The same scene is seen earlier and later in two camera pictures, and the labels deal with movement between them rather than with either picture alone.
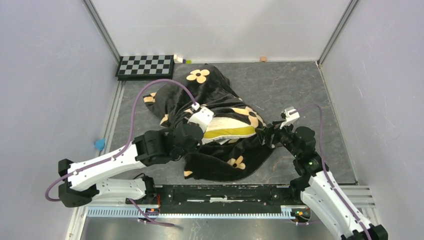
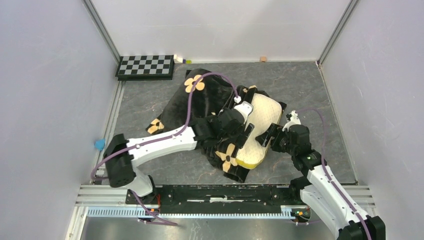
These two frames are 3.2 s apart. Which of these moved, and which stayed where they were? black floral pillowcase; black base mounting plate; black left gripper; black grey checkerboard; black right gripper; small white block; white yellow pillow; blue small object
Moved: black floral pillowcase; white yellow pillow; black left gripper
Stayed: small white block; black right gripper; black base mounting plate; blue small object; black grey checkerboard
